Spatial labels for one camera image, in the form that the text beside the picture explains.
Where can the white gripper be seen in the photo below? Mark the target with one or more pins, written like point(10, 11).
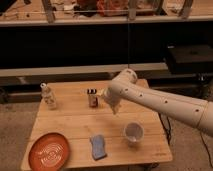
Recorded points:
point(115, 108)

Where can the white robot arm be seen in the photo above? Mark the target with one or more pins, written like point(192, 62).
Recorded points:
point(193, 112)

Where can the clear plastic cup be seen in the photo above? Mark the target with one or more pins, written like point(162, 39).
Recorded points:
point(133, 133)

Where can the blue sponge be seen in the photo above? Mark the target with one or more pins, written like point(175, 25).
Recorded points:
point(98, 147)

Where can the orange patterned plate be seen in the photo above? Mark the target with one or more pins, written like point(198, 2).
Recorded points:
point(50, 152)

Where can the black box on right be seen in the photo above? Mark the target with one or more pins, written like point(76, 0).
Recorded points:
point(192, 59)

